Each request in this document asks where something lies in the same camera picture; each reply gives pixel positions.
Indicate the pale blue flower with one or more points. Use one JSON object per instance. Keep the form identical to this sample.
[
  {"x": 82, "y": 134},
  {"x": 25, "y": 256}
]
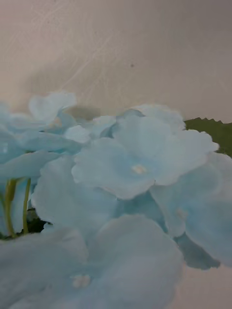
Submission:
[{"x": 125, "y": 193}]

